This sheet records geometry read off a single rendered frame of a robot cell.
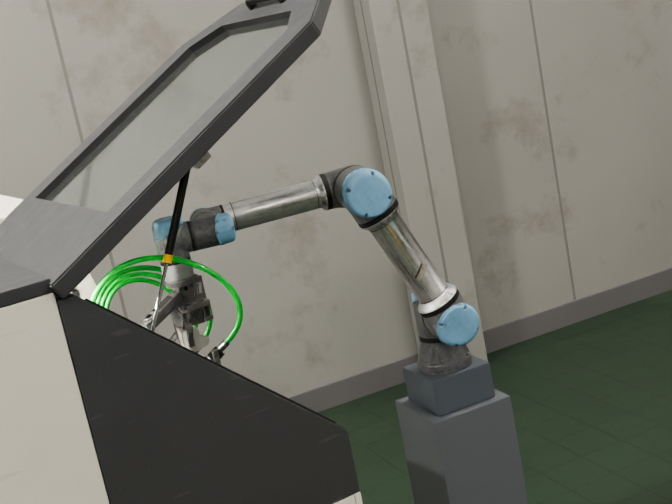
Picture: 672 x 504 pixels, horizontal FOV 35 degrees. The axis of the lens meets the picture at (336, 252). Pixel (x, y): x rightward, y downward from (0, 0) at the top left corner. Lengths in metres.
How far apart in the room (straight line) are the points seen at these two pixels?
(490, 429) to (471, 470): 0.12
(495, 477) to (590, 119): 3.24
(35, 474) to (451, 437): 1.16
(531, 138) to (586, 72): 0.48
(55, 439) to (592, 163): 4.20
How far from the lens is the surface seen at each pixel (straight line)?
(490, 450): 2.96
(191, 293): 2.61
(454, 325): 2.71
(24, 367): 2.18
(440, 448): 2.88
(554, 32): 5.77
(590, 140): 5.91
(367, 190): 2.58
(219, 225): 2.56
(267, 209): 2.70
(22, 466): 2.23
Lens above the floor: 1.90
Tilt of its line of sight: 13 degrees down
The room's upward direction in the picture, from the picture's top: 11 degrees counter-clockwise
